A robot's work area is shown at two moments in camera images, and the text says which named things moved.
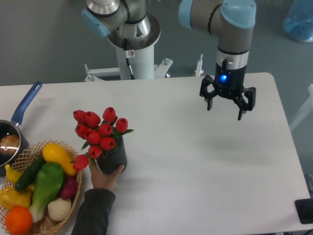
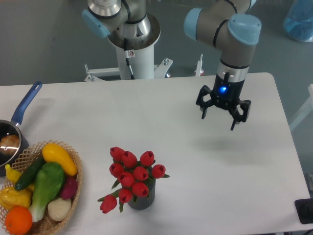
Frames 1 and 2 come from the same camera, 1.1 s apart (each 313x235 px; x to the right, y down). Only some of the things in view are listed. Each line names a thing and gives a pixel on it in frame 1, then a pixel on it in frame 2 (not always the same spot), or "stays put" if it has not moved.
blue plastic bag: (298, 22) stays put
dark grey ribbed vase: (111, 160) to (142, 202)
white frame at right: (304, 110) stays put
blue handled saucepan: (12, 139) stays put
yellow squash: (53, 153) stays put
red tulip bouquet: (100, 136) to (134, 177)
